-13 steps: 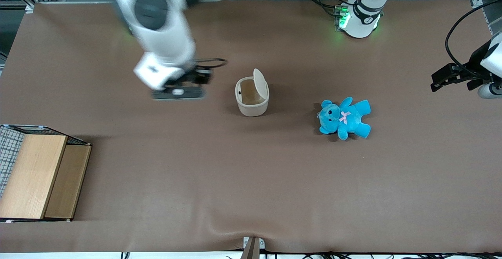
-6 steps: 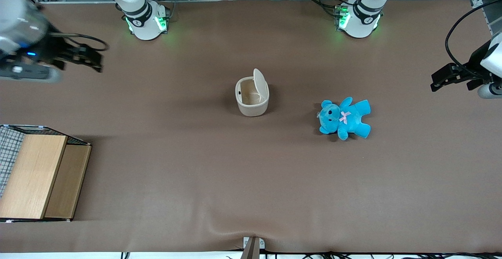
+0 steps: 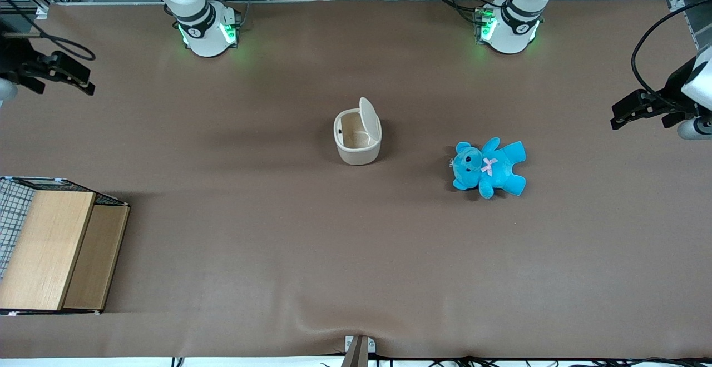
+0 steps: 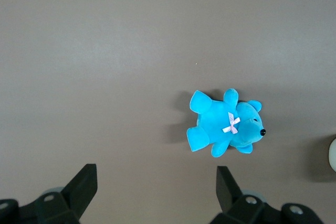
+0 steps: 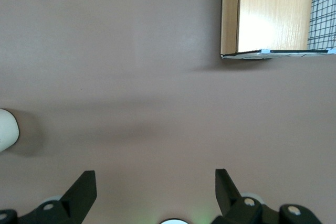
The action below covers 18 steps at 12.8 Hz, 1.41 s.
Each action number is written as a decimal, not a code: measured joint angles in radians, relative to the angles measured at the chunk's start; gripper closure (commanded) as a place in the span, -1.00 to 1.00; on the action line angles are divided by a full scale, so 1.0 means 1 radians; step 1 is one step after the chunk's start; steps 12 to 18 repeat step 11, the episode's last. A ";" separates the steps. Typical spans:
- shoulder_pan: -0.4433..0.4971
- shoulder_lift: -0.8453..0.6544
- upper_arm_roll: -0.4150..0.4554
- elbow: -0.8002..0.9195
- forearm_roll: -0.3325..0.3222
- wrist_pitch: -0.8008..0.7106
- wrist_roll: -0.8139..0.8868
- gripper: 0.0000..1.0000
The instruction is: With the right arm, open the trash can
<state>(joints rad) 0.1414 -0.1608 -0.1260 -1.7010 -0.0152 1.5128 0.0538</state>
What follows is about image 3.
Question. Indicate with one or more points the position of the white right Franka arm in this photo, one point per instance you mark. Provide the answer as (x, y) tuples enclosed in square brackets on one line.
[(203, 22)]

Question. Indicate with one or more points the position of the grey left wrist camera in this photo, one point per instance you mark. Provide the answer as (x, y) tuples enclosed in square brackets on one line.
[(695, 129)]

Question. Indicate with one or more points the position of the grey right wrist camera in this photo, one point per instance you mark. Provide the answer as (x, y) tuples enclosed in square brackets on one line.
[(4, 92)]

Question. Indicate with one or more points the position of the cream trash can flip lid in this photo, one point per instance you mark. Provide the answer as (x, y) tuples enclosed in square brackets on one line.
[(370, 118)]

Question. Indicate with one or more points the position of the cream plastic trash can body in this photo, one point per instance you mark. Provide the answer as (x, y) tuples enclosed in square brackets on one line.
[(357, 153)]

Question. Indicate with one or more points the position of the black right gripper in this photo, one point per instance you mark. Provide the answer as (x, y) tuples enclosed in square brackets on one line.
[(12, 60)]

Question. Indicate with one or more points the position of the grey metal camera bracket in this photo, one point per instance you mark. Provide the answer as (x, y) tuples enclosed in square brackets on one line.
[(360, 350)]

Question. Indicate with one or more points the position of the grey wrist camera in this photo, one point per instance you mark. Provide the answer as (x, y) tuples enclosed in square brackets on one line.
[(695, 129), (4, 92)]

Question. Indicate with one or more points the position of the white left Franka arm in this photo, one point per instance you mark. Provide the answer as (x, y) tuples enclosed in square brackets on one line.
[(509, 25)]

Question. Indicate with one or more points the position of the blue teddy bear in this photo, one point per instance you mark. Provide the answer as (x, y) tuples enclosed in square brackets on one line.
[(489, 168)]

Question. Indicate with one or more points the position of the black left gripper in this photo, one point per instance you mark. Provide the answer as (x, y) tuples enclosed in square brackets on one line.
[(671, 90)]

